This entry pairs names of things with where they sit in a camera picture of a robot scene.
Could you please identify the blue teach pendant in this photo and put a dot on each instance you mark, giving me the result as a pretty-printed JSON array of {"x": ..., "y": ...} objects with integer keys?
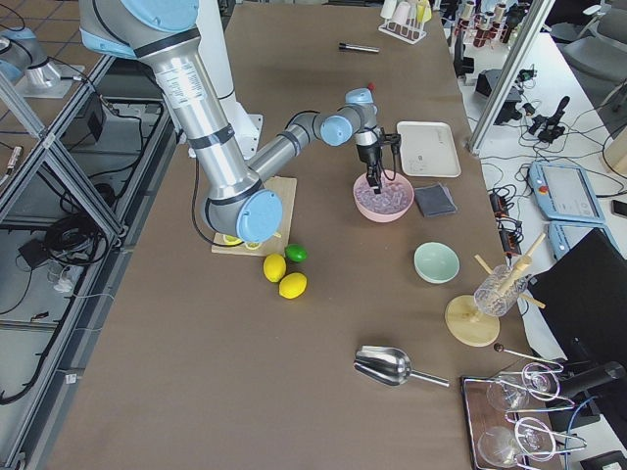
[{"x": 564, "y": 192}]

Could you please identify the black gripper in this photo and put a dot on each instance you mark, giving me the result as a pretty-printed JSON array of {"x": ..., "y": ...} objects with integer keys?
[{"x": 366, "y": 156}]

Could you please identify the grey folded cloth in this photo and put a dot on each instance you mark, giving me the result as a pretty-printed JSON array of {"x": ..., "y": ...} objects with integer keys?
[{"x": 434, "y": 200}]

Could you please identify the textured drinking glass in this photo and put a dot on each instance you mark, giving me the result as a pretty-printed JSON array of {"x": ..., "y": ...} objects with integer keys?
[{"x": 495, "y": 296}]

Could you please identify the long bar spoon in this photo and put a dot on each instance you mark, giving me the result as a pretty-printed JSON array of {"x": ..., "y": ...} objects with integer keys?
[{"x": 500, "y": 348}]

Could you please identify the green lime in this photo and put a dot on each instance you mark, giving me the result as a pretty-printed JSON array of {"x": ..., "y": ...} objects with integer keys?
[{"x": 296, "y": 253}]

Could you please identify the pink upturned cup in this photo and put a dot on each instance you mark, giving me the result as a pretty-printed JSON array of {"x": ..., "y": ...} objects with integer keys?
[{"x": 402, "y": 13}]

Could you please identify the steel ice scoop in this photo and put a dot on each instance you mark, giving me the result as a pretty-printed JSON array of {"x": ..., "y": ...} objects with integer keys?
[{"x": 391, "y": 366}]

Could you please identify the white wire cup rack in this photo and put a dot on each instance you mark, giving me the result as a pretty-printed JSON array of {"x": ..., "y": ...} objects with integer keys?
[{"x": 414, "y": 30}]

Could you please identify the lemon slice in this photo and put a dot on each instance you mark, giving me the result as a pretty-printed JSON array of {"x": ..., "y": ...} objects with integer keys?
[{"x": 252, "y": 246}]

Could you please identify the wine glass rack tray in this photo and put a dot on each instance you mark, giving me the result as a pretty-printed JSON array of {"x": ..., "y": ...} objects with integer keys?
[{"x": 480, "y": 416}]

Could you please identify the wooden cutting board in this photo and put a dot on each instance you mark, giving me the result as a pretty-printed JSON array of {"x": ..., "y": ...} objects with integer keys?
[{"x": 285, "y": 188}]

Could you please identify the whole lemon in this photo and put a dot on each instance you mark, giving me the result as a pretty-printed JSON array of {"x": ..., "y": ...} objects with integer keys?
[
  {"x": 293, "y": 285},
  {"x": 274, "y": 267}
]

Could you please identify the wooden glass stand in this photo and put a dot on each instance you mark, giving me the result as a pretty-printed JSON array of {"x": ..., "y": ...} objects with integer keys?
[{"x": 474, "y": 328}]

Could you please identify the upper wine glass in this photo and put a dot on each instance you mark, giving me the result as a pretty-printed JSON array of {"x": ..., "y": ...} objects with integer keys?
[{"x": 512, "y": 390}]

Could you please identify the cream rabbit serving tray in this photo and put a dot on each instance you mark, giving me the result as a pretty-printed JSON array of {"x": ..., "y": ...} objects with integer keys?
[{"x": 428, "y": 149}]

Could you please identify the steel muddler black tip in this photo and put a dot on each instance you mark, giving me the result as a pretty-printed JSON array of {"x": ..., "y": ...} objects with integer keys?
[{"x": 343, "y": 46}]

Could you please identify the white upturned cup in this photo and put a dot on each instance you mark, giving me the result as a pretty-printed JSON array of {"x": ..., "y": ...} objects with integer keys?
[{"x": 388, "y": 9}]

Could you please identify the lower wine glass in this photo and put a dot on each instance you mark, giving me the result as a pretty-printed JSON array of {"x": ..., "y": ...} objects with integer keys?
[{"x": 529, "y": 441}]

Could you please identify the green bowl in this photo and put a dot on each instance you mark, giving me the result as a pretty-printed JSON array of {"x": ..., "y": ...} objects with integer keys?
[{"x": 436, "y": 263}]

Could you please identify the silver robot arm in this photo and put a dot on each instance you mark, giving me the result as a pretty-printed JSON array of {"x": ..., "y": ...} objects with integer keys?
[
  {"x": 238, "y": 203},
  {"x": 21, "y": 53}
]

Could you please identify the pink bowl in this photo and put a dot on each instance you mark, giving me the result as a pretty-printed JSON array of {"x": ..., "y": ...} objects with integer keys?
[{"x": 394, "y": 200}]

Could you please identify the lemon half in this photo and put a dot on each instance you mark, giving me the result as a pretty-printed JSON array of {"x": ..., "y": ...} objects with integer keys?
[{"x": 231, "y": 241}]

